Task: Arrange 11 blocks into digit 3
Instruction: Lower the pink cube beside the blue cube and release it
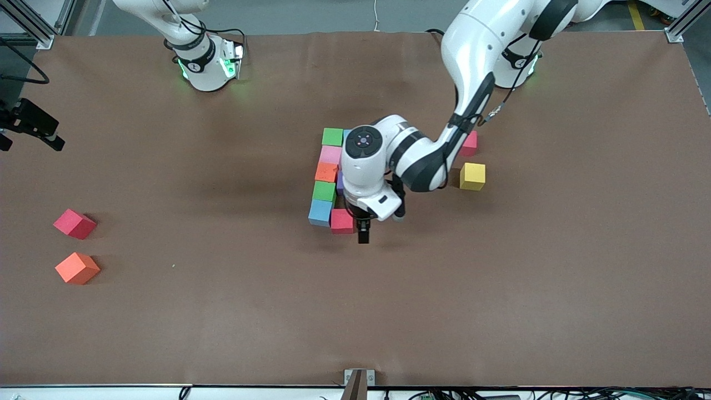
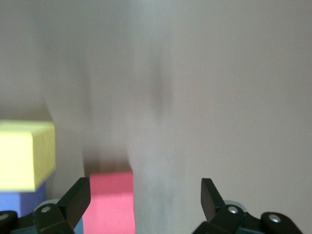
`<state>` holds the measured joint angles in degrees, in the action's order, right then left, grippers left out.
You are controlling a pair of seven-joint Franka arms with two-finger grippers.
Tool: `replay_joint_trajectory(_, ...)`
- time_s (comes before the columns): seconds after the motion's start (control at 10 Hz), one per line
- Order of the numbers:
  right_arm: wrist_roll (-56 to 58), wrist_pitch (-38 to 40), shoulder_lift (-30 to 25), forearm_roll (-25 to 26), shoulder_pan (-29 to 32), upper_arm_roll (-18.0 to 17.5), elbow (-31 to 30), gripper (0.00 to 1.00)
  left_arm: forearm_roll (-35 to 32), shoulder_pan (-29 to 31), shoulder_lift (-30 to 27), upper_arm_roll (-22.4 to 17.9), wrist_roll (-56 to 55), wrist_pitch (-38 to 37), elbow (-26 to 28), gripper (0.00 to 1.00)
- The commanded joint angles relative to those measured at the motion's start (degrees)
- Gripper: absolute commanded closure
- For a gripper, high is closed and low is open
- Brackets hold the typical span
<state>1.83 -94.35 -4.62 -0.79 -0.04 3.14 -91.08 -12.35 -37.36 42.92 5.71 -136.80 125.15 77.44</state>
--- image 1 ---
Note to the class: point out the metal mount bracket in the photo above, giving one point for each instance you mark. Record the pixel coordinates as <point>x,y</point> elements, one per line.
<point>358,383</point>

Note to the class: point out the yellow foam block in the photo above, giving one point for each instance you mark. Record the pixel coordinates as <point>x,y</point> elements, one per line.
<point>472,176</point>

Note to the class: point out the aluminium frame post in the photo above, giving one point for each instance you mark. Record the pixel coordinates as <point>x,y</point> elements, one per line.
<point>39,30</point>
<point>679,30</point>

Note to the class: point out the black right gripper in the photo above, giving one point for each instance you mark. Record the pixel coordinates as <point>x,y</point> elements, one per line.
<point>29,120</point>

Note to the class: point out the dented orange foam block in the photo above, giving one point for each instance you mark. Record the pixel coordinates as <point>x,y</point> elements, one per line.
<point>326,172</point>

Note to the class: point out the purple foam block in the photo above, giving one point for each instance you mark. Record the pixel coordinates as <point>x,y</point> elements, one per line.
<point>339,186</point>

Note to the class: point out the smooth orange foam block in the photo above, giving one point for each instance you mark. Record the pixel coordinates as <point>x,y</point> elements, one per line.
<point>76,268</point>

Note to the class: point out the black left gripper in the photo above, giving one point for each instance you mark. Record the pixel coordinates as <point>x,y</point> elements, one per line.
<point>363,228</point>

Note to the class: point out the pink foam block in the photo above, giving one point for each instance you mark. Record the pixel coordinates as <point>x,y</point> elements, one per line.
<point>330,155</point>

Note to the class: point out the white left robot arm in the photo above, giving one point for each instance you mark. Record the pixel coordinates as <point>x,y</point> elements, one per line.
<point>364,178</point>

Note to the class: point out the blue foam block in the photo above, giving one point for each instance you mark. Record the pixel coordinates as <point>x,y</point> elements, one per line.
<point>320,213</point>

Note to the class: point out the green foam block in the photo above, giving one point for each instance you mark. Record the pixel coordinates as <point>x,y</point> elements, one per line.
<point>333,136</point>
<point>324,191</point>

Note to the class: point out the brown table mat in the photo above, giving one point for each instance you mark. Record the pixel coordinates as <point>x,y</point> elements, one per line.
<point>333,305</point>

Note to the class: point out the red foam block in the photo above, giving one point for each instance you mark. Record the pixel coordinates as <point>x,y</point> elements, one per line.
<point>73,224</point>
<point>340,221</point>
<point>471,144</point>

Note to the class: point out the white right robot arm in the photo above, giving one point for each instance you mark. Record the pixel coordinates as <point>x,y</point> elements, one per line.
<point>205,72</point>

